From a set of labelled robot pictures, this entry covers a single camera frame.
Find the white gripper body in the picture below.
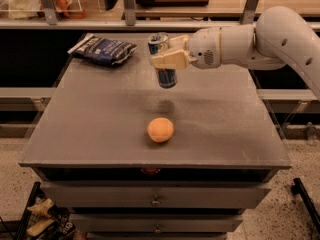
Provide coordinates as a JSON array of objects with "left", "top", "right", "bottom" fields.
[{"left": 189, "top": 27, "right": 221, "bottom": 69}]

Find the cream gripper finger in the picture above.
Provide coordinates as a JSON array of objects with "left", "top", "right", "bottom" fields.
[
  {"left": 169, "top": 35, "right": 190, "bottom": 50},
  {"left": 150, "top": 49, "right": 197, "bottom": 70}
]

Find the redbull can blue silver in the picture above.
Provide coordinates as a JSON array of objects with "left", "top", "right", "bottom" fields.
[{"left": 148, "top": 32, "right": 177, "bottom": 89}]

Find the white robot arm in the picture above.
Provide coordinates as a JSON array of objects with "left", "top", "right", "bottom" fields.
[{"left": 150, "top": 6, "right": 320, "bottom": 99}]

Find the orange fruit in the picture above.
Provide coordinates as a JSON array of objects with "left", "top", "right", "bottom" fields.
[{"left": 147, "top": 118, "right": 174, "bottom": 143}]

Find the dark blue chip bag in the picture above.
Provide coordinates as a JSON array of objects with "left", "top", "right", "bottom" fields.
[{"left": 68, "top": 34, "right": 137, "bottom": 67}]

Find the grey drawer cabinet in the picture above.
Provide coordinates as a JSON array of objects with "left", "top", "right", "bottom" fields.
[{"left": 20, "top": 33, "right": 291, "bottom": 240}]

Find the clear plastic box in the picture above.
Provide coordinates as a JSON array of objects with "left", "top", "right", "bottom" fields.
[{"left": 0, "top": 0, "right": 84, "bottom": 19}]

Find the black metal stand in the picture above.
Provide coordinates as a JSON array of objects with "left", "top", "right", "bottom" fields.
[{"left": 291, "top": 178, "right": 320, "bottom": 234}]

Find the black wire basket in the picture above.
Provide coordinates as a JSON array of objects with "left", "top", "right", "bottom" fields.
[{"left": 0, "top": 182, "right": 78, "bottom": 240}]

